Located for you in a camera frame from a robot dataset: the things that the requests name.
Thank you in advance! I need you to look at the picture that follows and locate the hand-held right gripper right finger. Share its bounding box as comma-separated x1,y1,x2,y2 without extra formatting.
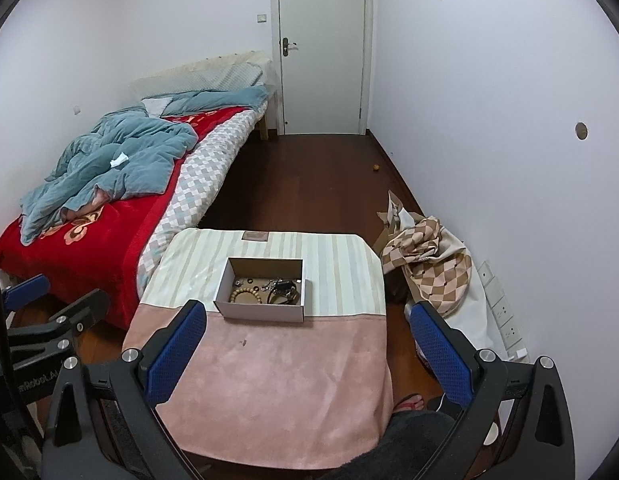
409,302,576,480

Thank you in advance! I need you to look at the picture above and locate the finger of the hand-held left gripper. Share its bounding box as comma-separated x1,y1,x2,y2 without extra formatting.
2,274,52,314
8,287,112,357

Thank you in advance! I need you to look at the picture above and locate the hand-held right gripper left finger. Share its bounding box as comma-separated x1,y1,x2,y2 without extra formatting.
42,299,208,480

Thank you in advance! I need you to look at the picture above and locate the wooden bead bracelet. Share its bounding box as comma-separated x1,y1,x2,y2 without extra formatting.
228,284,264,306

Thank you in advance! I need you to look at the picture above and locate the cardboard box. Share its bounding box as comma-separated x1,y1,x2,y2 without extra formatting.
213,257,307,324

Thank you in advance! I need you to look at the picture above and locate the black smart watch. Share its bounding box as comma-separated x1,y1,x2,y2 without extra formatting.
266,280,302,307

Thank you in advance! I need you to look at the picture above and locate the red slipper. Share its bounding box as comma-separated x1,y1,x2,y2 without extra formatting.
391,392,424,415

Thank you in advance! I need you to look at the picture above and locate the checkered brown white cloth pile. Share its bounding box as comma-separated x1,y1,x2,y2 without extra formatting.
403,238,493,358

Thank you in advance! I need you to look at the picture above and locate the white power strip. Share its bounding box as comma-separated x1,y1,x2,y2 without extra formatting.
477,259,531,362

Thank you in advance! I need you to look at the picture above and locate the bed with red blanket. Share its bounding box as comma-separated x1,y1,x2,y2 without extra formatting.
0,105,246,330

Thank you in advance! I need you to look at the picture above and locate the brown checked cloth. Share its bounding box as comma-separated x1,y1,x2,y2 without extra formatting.
379,215,473,319

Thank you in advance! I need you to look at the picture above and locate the table with pink striped cloth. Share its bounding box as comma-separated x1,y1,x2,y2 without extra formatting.
121,228,395,472

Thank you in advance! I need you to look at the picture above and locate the teal quilt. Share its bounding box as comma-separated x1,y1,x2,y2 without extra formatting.
18,85,269,247

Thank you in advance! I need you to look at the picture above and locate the checked bed sheet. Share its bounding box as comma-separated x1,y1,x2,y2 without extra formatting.
136,107,269,302

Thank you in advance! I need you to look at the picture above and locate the wooden bed leg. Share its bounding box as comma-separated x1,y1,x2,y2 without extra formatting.
257,87,279,142

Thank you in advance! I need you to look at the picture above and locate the pale pillow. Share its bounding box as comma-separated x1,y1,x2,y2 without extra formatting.
130,50,271,100

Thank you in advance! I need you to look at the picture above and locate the white door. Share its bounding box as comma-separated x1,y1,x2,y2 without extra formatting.
276,0,374,136

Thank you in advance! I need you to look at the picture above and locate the black cable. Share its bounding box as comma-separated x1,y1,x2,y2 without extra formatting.
0,254,44,441

